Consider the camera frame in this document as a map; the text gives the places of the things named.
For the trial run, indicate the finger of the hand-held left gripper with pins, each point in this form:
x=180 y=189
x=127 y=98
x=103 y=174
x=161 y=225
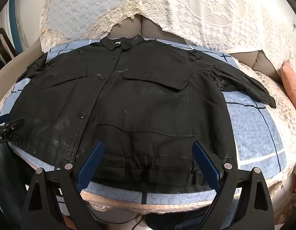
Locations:
x=16 y=124
x=1 y=119

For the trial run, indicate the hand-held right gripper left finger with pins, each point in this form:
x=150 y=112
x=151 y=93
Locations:
x=91 y=165

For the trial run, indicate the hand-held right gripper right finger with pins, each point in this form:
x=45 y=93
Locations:
x=205 y=165

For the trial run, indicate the black leather jacket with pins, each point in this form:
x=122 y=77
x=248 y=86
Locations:
x=143 y=105

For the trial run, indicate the blue plaid blanket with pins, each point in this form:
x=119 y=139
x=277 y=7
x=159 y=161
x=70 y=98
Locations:
x=253 y=129

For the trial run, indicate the beige floral sofa cover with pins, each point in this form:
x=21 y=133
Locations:
x=287 y=134

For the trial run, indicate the orange pillow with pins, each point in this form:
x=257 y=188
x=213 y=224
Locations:
x=291 y=83

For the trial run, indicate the grey sofa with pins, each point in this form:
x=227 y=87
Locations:
x=133 y=27

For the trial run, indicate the white lace cover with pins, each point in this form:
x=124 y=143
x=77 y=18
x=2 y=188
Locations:
x=210 y=12

